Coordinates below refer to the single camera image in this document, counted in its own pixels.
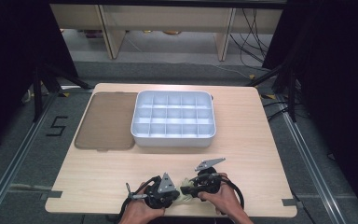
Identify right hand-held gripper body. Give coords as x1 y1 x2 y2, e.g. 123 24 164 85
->
187 157 227 200

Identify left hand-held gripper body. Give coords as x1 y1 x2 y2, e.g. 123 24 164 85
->
143 172 181 210

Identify light green ankle sock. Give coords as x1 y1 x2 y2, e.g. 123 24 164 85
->
176 176 201 207

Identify white divided storage box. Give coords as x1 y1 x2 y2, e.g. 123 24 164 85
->
130 90 217 148

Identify person's right hand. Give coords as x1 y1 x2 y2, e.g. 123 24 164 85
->
197 172 246 219

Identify person's left hand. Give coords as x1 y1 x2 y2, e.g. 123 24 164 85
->
119 182 166 219

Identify grey tape strip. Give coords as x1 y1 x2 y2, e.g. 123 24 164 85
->
39 189 63 201
281 198 305 207

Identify translucent brown box lid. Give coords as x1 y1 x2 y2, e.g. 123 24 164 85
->
74 91 139 151

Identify black metal stand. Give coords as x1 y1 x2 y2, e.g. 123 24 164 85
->
245 60 300 123
32 62 92 123

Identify black curtain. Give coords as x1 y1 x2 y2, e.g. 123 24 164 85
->
261 0 358 218
0 0 79 158

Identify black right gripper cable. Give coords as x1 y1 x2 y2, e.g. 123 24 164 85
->
219 175 245 217

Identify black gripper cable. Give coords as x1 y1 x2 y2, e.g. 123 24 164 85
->
219 175 245 217
116 175 162 224

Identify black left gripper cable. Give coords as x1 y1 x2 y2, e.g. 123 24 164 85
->
116 175 162 224

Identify aluminium floor rail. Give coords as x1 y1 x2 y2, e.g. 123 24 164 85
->
0 90 62 224
274 92 348 224

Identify black cables under desk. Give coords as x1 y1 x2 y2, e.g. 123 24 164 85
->
228 8 273 73

